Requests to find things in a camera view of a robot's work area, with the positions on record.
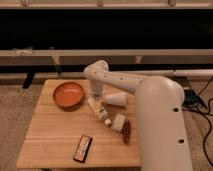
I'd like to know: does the white plastic bottle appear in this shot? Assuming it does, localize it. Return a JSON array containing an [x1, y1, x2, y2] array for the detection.
[[87, 97, 112, 127]]

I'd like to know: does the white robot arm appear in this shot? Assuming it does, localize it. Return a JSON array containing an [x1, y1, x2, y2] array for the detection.
[[84, 60, 193, 171]]

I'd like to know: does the orange ceramic bowl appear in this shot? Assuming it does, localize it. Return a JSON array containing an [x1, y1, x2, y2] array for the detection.
[[53, 82, 84, 108]]

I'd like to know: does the white paper cup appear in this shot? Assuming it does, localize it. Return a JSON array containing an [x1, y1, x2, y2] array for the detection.
[[103, 92, 127, 107]]

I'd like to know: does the small white box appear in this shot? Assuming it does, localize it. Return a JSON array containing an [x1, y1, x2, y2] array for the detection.
[[111, 114, 126, 132]]

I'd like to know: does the wooden table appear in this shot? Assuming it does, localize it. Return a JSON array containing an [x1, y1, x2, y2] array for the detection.
[[16, 79, 141, 169]]

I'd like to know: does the brown snack packet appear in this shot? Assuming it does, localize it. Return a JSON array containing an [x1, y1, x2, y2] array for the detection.
[[122, 120, 131, 144]]

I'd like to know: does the dark chocolate bar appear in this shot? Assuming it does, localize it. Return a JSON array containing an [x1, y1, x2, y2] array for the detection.
[[73, 135, 93, 163]]

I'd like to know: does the black power adapter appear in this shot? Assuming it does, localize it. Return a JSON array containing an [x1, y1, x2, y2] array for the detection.
[[183, 89, 206, 107]]

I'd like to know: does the white window rail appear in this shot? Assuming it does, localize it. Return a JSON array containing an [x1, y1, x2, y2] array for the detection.
[[0, 49, 213, 64]]

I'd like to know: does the black cable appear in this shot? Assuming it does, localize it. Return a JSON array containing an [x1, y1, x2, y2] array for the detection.
[[182, 74, 213, 168]]

